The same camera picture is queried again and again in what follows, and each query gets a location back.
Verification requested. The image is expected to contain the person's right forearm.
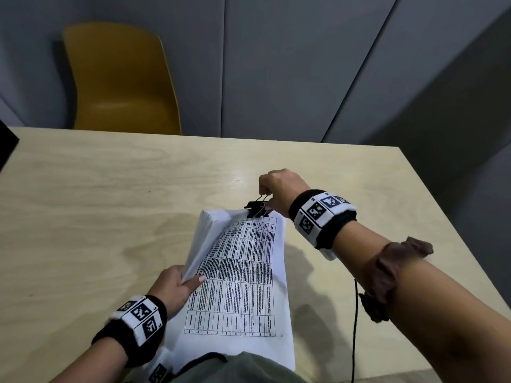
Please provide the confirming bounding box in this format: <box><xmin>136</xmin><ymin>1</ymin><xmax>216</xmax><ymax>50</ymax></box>
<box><xmin>333</xmin><ymin>223</ymin><xmax>511</xmax><ymax>383</ymax></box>

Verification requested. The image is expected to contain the person's left hand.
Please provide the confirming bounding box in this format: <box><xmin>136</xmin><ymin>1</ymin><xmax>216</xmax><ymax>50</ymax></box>
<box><xmin>147</xmin><ymin>265</ymin><xmax>207</xmax><ymax>320</ymax></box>

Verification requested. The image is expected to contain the yellow plastic chair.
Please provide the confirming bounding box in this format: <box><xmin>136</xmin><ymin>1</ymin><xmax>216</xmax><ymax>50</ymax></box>
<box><xmin>62</xmin><ymin>22</ymin><xmax>183</xmax><ymax>136</ymax></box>

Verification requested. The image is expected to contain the person's right hand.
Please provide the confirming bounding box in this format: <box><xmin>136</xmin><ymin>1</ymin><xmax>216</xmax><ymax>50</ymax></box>
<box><xmin>258</xmin><ymin>168</ymin><xmax>312</xmax><ymax>219</ymax></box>

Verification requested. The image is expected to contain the black left wristband with markers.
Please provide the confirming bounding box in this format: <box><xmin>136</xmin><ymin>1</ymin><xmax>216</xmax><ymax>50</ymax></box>
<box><xmin>92</xmin><ymin>295</ymin><xmax>168</xmax><ymax>368</ymax></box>

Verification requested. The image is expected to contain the white paper sheet with table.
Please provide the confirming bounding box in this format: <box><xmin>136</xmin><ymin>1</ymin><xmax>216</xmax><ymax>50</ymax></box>
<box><xmin>166</xmin><ymin>215</ymin><xmax>296</xmax><ymax>371</ymax></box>

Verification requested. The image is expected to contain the person's left forearm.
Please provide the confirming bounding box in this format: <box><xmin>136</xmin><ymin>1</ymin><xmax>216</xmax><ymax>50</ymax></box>
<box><xmin>50</xmin><ymin>337</ymin><xmax>128</xmax><ymax>383</ymax></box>

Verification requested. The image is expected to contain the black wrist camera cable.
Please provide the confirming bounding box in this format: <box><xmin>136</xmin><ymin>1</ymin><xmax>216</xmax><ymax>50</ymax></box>
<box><xmin>350</xmin><ymin>279</ymin><xmax>360</xmax><ymax>383</ymax></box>

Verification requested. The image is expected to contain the black computer tower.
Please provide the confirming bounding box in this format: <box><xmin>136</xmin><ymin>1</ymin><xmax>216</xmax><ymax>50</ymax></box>
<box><xmin>0</xmin><ymin>119</ymin><xmax>20</xmax><ymax>172</ymax></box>

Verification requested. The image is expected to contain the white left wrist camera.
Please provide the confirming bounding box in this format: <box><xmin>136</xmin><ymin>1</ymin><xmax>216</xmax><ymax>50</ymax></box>
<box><xmin>147</xmin><ymin>361</ymin><xmax>173</xmax><ymax>383</ymax></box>

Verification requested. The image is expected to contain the black binder clip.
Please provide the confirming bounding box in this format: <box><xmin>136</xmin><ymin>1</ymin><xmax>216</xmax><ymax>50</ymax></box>
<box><xmin>244</xmin><ymin>194</ymin><xmax>275</xmax><ymax>219</ymax></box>

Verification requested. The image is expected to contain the person's grey clothing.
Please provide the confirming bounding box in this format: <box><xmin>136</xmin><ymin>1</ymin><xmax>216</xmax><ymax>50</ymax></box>
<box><xmin>167</xmin><ymin>352</ymin><xmax>308</xmax><ymax>383</ymax></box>

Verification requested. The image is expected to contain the brown scrunchie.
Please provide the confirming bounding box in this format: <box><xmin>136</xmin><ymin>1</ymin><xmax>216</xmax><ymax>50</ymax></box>
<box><xmin>358</xmin><ymin>237</ymin><xmax>434</xmax><ymax>323</ymax></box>

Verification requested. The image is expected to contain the stack of printed paper sheets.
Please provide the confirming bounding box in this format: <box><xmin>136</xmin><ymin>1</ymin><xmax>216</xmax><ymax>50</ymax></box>
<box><xmin>131</xmin><ymin>209</ymin><xmax>296</xmax><ymax>383</ymax></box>

